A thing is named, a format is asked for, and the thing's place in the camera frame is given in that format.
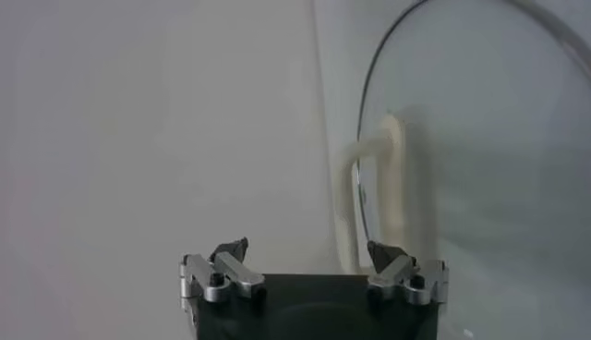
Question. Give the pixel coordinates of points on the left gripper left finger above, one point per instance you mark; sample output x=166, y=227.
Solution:
x=235, y=272

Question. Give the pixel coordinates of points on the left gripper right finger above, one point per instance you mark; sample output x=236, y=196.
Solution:
x=397, y=272

